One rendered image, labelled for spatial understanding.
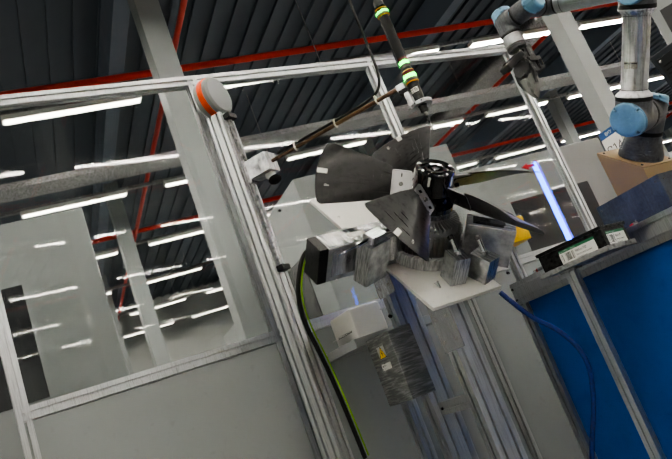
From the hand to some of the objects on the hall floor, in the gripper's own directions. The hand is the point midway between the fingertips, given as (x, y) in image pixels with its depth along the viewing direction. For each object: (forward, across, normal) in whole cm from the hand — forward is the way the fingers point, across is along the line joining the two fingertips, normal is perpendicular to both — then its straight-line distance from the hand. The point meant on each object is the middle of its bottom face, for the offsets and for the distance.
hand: (535, 95), depth 253 cm
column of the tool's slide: (+143, +59, +91) cm, 180 cm away
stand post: (+143, +33, +63) cm, 160 cm away
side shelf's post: (+143, +54, +61) cm, 165 cm away
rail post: (+143, +32, +14) cm, 148 cm away
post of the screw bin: (+143, -12, +33) cm, 147 cm away
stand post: (+143, +10, +64) cm, 157 cm away
